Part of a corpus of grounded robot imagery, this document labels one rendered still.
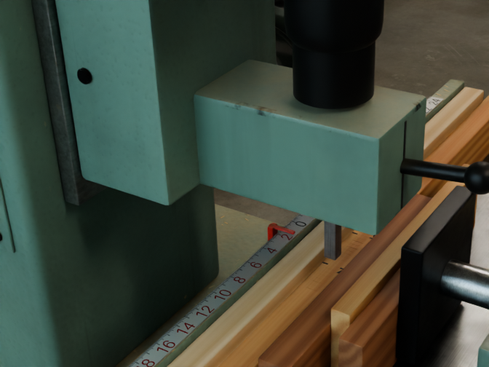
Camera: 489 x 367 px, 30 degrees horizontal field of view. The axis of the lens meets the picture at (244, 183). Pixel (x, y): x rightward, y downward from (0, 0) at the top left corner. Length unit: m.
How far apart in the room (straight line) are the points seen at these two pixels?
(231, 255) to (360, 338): 0.36
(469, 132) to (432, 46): 2.79
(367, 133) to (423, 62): 2.93
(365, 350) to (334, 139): 0.13
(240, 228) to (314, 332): 0.39
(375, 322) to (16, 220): 0.26
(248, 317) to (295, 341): 0.03
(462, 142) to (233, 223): 0.27
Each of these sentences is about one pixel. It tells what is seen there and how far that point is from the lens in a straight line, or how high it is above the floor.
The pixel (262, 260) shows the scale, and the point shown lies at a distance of 0.63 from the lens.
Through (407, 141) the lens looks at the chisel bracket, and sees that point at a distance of 0.58.
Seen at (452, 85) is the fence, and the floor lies 0.96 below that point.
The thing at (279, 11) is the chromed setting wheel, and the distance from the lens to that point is 0.73.
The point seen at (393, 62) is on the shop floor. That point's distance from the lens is 3.47.
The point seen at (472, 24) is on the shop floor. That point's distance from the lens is 3.87.
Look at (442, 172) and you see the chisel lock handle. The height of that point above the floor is 1.04.
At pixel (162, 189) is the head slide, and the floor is 1.01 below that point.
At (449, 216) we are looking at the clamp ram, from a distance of 0.61.
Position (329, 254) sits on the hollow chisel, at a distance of 0.64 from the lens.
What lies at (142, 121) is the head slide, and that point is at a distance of 0.59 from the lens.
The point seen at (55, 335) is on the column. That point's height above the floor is 0.88.
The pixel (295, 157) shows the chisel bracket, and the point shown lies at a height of 1.04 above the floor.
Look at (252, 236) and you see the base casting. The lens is 0.94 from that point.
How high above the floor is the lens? 1.31
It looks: 30 degrees down
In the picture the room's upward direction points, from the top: 3 degrees counter-clockwise
